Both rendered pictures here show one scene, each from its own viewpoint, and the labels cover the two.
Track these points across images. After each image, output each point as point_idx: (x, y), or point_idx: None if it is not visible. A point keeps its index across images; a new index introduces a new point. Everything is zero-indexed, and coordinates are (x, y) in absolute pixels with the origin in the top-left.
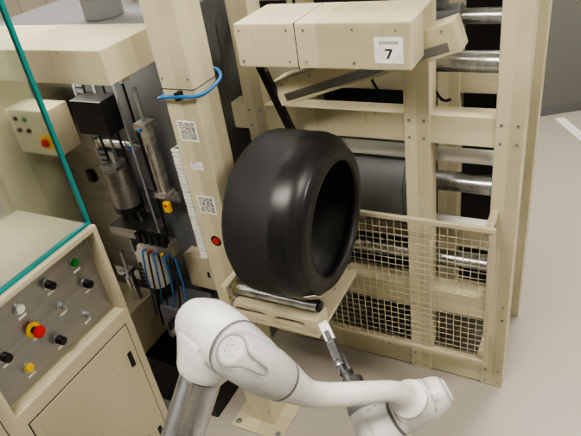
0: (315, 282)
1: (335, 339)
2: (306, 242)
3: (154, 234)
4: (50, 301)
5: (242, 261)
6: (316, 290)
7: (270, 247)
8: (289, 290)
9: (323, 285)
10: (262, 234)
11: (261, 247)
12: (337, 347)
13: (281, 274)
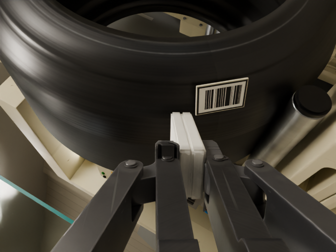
0: (169, 62)
1: (166, 155)
2: (37, 14)
3: None
4: None
5: (80, 152)
6: (200, 75)
7: (26, 92)
8: (138, 129)
9: (234, 51)
10: (18, 87)
11: (35, 106)
12: (156, 188)
13: (74, 115)
